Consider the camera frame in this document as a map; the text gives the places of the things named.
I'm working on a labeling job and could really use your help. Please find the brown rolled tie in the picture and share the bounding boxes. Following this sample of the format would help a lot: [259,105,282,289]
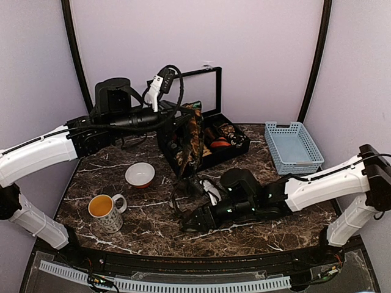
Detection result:
[204,127,218,145]

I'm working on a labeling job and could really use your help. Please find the patterned mug with orange liquid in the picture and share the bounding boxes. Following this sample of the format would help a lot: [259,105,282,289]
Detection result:
[88,194,128,234]

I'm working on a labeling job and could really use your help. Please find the blue plastic basket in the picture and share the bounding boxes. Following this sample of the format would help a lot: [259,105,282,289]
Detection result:
[265,121,324,175]

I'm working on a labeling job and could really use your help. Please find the black front rail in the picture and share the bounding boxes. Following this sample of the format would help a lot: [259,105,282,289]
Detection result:
[79,245,345,279]

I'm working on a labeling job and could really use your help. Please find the black tie storage box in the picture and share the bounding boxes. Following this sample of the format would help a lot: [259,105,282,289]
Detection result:
[157,67,250,179]

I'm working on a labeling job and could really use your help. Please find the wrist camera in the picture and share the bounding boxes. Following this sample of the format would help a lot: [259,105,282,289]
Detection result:
[187,179,222,206]
[144,67,175,112]

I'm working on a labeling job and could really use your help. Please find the white perforated cable duct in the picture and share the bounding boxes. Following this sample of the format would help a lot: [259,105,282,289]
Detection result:
[38,260,291,292]

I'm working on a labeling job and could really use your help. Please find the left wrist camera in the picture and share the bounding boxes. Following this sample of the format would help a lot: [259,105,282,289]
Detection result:
[144,67,175,112]

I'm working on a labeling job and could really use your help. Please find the white and orange bowl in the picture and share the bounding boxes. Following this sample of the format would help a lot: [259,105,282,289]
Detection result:
[125,162,155,189]

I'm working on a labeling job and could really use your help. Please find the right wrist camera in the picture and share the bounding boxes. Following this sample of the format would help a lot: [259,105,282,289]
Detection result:
[187,179,222,206]

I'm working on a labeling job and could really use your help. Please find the tan patterned rolled tie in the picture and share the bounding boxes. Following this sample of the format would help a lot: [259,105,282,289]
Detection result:
[217,123,236,139]

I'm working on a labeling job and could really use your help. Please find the black white rolled tie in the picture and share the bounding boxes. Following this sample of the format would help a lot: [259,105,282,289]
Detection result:
[228,132,246,148]

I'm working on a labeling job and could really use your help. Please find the camouflage patterned necktie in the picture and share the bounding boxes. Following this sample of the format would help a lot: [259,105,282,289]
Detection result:
[169,100,221,220]

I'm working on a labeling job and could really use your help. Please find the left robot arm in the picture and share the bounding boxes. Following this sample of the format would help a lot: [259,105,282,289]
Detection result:
[1,73,185,266]

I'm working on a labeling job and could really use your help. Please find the orange black rolled tie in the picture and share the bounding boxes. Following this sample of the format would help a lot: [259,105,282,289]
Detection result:
[210,137,231,149]

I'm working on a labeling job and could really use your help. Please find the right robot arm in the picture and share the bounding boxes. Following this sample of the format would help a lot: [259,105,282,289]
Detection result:
[180,144,390,265]

